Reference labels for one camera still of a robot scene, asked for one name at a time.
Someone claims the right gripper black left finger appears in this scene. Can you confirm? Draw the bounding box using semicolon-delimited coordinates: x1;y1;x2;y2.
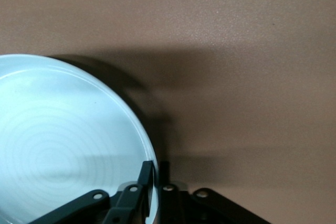
28;160;154;224

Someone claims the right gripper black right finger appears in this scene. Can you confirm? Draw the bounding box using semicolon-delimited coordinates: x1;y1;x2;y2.
158;161;275;224

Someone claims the light blue round plate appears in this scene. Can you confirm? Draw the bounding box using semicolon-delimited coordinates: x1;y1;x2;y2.
0;54;160;224

